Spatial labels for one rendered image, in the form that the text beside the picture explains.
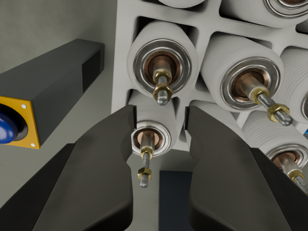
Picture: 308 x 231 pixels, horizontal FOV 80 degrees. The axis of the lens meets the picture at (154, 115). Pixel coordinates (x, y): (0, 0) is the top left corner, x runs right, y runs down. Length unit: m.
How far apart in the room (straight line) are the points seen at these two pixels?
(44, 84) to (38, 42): 0.32
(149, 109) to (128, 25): 0.13
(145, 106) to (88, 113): 0.34
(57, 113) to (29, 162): 0.58
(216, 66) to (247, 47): 0.04
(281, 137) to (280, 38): 0.15
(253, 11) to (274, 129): 0.20
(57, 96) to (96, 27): 0.26
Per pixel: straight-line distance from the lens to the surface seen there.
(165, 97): 0.16
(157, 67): 0.22
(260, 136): 0.38
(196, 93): 0.34
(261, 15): 0.26
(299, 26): 0.41
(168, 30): 0.24
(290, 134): 0.37
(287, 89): 0.34
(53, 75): 0.30
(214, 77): 0.27
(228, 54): 0.27
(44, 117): 0.27
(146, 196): 0.87
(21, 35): 0.60
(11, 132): 0.26
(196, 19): 0.31
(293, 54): 0.39
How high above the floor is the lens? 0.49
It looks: 58 degrees down
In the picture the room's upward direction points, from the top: 177 degrees counter-clockwise
